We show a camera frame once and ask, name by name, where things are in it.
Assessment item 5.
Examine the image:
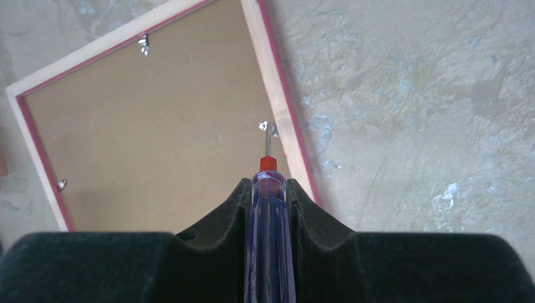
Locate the pink picture frame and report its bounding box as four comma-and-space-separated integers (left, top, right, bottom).
6, 1, 319, 232

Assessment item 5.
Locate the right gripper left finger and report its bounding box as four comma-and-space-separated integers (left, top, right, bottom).
1, 179, 252, 302

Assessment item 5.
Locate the blue red screwdriver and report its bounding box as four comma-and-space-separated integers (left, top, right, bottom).
244, 121, 296, 302

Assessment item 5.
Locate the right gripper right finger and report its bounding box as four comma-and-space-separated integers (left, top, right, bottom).
287, 179, 534, 302

